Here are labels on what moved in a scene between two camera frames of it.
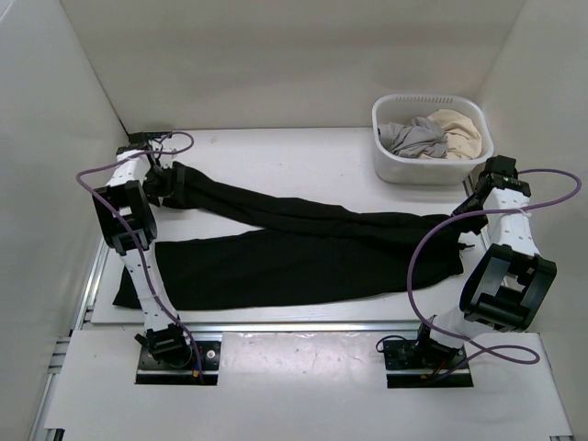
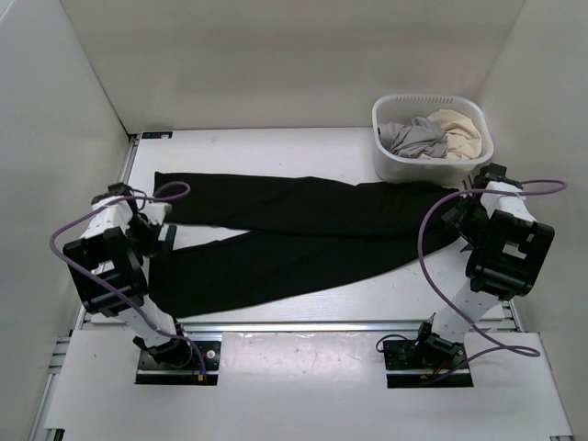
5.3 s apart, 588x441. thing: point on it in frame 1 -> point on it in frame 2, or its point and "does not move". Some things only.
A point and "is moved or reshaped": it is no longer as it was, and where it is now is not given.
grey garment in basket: [421, 139] does not move
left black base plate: [201, 368] does not move
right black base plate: [417, 364] does not move
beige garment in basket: [463, 138] does not move
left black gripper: [167, 190] -> [156, 245]
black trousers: [256, 268] is moved or reshaped
